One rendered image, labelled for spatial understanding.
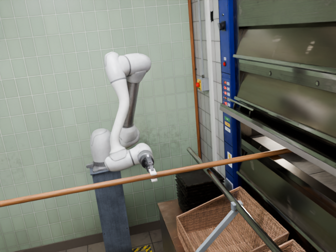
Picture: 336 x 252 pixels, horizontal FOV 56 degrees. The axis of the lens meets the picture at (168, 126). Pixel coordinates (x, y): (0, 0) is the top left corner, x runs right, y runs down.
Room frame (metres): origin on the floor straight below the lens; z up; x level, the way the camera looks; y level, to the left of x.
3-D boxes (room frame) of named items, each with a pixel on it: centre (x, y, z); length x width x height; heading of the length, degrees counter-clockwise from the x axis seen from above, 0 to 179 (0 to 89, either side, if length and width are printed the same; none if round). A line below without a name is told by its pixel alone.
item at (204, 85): (2.55, -0.32, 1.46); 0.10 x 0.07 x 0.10; 12
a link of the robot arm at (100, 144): (2.16, 0.48, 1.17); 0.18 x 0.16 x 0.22; 130
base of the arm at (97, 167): (2.15, 0.51, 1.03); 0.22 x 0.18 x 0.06; 104
